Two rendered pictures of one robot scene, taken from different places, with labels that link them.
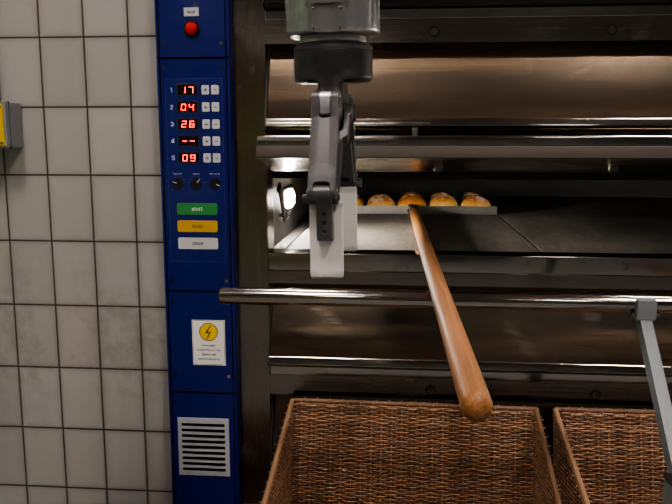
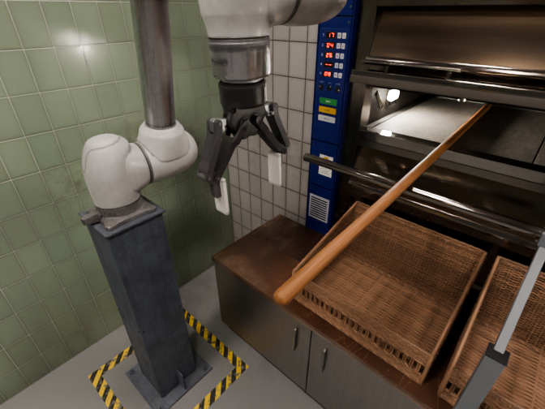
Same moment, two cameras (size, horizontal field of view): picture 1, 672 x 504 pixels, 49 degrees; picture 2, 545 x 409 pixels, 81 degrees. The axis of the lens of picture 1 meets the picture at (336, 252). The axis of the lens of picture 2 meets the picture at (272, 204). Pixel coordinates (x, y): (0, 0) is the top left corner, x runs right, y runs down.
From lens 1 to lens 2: 0.51 m
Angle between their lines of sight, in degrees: 41
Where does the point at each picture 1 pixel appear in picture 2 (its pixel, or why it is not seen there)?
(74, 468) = (276, 198)
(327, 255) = (220, 202)
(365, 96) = (431, 44)
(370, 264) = (410, 147)
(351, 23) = (230, 75)
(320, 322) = (378, 170)
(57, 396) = not seen: hidden behind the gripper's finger
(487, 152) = (491, 97)
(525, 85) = not seen: outside the picture
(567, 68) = not seen: outside the picture
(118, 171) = (299, 75)
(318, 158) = (203, 157)
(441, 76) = (490, 31)
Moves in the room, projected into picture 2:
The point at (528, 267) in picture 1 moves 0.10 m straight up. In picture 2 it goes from (512, 172) to (525, 144)
